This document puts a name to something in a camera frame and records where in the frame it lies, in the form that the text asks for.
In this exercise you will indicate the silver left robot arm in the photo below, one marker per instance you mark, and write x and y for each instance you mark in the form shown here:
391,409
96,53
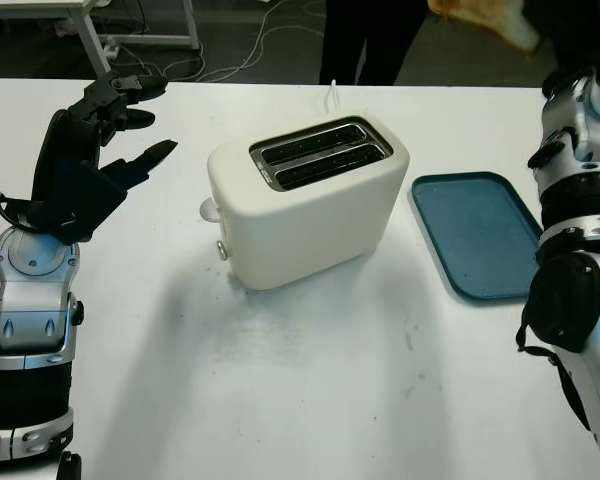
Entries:
27,310

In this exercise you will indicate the cream two-slot toaster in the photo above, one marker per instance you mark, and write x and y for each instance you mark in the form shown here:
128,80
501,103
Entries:
315,230

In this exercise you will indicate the blue plastic tray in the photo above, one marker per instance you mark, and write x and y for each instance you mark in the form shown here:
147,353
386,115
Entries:
475,235

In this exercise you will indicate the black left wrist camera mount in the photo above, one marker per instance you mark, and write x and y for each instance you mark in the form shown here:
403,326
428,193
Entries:
75,205

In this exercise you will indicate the person's bare hand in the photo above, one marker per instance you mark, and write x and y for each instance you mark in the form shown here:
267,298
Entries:
460,7

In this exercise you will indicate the person in black trousers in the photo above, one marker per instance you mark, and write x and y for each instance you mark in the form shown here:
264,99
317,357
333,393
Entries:
365,40

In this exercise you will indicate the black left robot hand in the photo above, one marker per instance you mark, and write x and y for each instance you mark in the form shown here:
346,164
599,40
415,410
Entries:
65,145

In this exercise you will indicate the white background table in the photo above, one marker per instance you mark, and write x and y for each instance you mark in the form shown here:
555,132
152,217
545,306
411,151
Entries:
85,25

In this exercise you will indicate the browned toast slice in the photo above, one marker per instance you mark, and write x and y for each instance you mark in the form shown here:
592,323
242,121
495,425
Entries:
522,30

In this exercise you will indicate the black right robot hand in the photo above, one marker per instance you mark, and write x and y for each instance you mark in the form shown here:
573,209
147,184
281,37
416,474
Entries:
580,30

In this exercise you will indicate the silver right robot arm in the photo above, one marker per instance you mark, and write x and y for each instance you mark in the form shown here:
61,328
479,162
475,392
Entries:
580,150

